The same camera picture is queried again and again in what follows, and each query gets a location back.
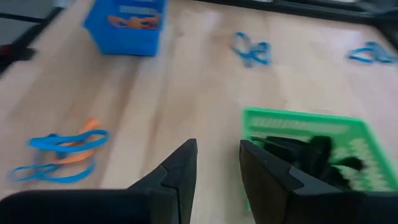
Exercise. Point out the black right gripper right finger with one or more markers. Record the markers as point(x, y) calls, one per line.
point(311, 208)

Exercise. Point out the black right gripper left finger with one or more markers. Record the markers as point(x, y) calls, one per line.
point(93, 208)

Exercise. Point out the green plastic basket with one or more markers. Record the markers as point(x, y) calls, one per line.
point(311, 116)

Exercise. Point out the blue plastic basket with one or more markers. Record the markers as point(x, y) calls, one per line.
point(124, 43)

